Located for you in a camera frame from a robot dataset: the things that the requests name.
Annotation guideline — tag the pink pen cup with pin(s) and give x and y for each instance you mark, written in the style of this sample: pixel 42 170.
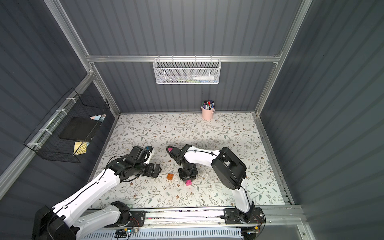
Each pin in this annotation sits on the pink pen cup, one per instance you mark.
pixel 207 115

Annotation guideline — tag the floral table mat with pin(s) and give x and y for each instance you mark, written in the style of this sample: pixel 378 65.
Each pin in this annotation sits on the floral table mat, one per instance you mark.
pixel 237 131

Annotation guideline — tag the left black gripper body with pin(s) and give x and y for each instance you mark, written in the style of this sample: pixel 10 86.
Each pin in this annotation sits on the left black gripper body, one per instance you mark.
pixel 153 170

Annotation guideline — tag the small green circuit board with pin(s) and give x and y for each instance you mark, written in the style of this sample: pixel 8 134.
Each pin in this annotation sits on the small green circuit board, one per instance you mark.
pixel 123 233

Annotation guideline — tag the black wire wall basket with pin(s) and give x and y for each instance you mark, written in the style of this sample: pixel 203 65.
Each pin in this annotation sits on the black wire wall basket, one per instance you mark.
pixel 46 142

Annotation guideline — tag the yellow sticky notes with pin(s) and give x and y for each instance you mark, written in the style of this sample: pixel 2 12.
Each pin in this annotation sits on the yellow sticky notes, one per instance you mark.
pixel 80 148

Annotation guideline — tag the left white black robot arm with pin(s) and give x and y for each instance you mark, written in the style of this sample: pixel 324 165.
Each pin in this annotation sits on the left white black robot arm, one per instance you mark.
pixel 48 226

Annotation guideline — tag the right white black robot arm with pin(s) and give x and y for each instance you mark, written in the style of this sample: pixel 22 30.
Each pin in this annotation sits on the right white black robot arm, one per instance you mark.
pixel 230 170

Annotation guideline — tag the white bottle in basket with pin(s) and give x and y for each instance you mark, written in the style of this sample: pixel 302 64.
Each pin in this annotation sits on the white bottle in basket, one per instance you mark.
pixel 204 78

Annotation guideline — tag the white wire mesh basket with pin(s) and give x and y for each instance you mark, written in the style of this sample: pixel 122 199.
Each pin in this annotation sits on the white wire mesh basket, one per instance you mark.
pixel 181 72

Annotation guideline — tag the aluminium rail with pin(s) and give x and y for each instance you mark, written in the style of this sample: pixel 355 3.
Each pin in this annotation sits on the aluminium rail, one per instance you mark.
pixel 182 217

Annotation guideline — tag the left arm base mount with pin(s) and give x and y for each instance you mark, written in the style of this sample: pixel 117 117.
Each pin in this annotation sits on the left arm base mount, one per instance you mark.
pixel 135 219

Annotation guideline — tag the markers in cup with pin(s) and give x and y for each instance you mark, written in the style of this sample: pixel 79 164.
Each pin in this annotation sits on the markers in cup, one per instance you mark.
pixel 208 105

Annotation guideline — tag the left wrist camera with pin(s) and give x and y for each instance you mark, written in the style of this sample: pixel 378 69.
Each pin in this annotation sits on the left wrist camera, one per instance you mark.
pixel 149 154

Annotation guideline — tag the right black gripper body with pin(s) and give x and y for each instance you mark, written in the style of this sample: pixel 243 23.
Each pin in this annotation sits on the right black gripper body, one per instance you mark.
pixel 187 172

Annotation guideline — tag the pastel sticky note pad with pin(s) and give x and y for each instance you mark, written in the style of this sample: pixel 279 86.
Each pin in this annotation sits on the pastel sticky note pad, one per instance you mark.
pixel 98 117

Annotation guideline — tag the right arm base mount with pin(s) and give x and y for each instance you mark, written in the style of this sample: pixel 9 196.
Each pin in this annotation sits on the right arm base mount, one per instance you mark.
pixel 235 216

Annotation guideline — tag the orange lego brick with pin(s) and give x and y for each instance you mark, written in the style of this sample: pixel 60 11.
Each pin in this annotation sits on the orange lego brick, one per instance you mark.
pixel 170 176

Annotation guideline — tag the black notebook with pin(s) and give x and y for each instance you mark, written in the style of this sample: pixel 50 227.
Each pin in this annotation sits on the black notebook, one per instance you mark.
pixel 80 130

